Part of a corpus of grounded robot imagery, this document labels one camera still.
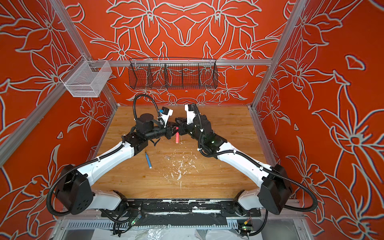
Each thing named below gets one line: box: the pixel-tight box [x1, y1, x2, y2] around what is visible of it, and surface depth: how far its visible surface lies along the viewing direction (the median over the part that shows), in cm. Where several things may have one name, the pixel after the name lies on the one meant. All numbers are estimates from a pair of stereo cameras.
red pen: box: [175, 127, 180, 144], surface depth 76 cm
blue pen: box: [145, 151, 153, 169], surface depth 90 cm
